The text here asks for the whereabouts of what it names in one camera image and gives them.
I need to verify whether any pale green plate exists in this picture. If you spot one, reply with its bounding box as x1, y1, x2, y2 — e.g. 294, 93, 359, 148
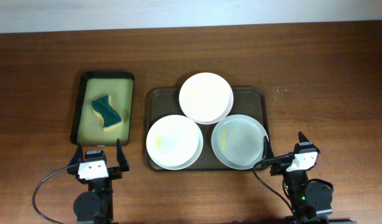
211, 114, 269, 170

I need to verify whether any white plate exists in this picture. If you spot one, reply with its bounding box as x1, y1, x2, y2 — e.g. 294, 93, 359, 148
179, 72, 234, 124
146, 114, 203, 170

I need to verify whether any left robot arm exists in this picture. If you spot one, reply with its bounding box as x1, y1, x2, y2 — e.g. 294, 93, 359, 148
67, 140, 129, 224

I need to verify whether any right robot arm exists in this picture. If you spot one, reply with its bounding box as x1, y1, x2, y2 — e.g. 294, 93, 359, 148
253, 132, 334, 223

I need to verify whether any black sponge tray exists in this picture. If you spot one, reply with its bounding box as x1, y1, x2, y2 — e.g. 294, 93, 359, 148
70, 71, 135, 146

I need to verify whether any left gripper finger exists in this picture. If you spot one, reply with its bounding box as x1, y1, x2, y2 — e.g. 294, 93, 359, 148
116, 138, 129, 172
68, 145, 83, 166

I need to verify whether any green yellow sponge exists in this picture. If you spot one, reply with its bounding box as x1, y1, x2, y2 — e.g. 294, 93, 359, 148
91, 95, 123, 132

